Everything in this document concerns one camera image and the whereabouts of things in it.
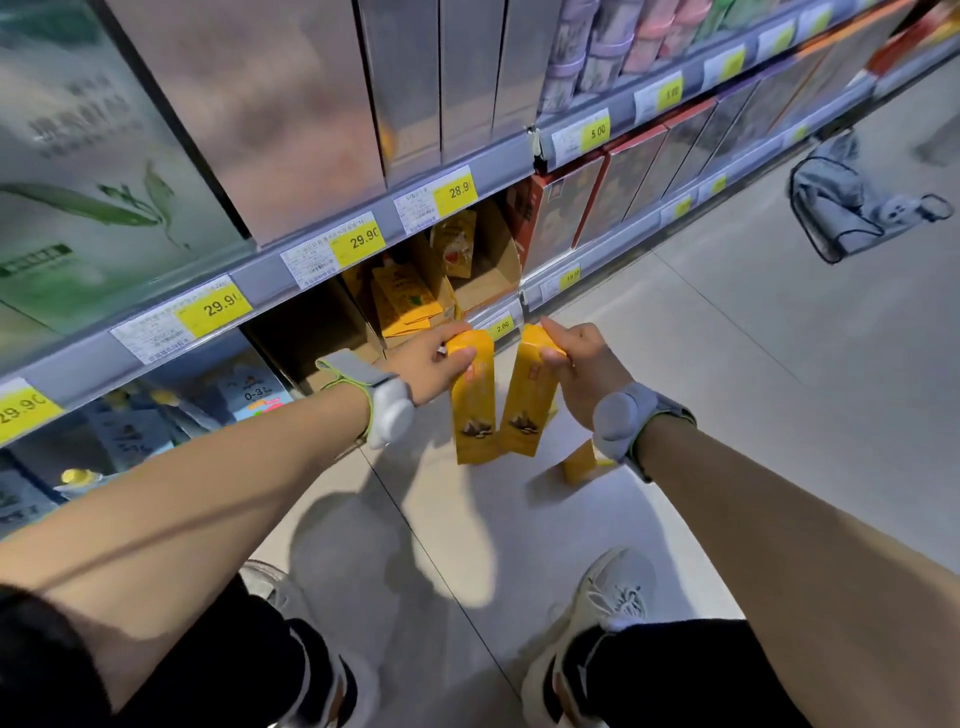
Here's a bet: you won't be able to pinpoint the row of yellow price labels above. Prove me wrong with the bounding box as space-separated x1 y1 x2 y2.
0 2 835 445

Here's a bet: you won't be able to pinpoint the brown cardboard display box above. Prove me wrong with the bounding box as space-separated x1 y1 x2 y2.
339 196 524 354

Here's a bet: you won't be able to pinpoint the white sneaker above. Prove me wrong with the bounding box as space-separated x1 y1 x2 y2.
238 558 381 728
520 546 658 728

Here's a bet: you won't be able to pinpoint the narrow silver box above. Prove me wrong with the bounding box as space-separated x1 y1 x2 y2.
490 0 565 138
438 0 513 164
355 0 445 187

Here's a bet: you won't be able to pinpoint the grey metal shelf board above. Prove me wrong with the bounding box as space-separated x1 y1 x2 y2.
465 45 960 339
0 0 960 451

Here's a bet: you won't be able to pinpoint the white right sneaker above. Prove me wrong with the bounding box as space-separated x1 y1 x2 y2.
520 546 658 728

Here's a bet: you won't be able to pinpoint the white grey wrist tracker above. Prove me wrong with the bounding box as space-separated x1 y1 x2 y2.
315 348 417 451
591 381 699 485

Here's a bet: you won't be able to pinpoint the yellow snack packet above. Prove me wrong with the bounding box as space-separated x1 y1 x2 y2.
498 323 569 459
558 438 621 486
447 329 501 466

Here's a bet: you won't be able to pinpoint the white left sneaker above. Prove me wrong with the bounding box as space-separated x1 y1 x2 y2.
238 558 381 728

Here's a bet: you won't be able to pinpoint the white plush bag charm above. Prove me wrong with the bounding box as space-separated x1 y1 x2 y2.
876 192 955 228

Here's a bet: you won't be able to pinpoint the person's left hand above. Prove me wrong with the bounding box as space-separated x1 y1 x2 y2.
382 322 478 410

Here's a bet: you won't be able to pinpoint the row of red dark boxes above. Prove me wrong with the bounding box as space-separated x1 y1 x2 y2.
508 0 960 279

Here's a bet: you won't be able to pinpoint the person's right hand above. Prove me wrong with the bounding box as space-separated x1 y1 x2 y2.
539 316 636 433

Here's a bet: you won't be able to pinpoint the row of pastel cups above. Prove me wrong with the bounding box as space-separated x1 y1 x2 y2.
538 0 800 115

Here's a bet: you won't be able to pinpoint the grey bag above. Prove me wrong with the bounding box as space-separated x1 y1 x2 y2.
786 130 955 265

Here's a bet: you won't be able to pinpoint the stack of yellow packets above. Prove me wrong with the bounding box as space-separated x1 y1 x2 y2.
369 210 479 340

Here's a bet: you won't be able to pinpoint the dark cardboard box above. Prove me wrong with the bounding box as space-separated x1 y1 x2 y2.
246 279 385 395

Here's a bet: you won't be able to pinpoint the row of blue white pouches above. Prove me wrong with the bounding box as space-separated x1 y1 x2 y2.
0 360 295 530

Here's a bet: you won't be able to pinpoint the person's right forearm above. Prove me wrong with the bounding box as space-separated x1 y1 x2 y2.
636 414 960 728

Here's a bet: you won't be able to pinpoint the large silver box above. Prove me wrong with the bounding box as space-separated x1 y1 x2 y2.
105 0 388 247

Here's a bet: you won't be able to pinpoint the black trousers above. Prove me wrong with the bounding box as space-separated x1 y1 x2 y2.
0 576 813 728

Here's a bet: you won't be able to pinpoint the large green leaf-print box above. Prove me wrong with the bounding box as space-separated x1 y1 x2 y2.
0 0 255 336

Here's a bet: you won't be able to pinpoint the person's left forearm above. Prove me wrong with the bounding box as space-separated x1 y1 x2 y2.
0 381 372 706

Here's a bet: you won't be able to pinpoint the white grey right wrist tracker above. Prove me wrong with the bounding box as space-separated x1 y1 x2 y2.
591 381 699 485

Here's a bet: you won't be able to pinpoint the white grey left wrist tracker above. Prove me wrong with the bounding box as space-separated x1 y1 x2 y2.
315 348 417 451

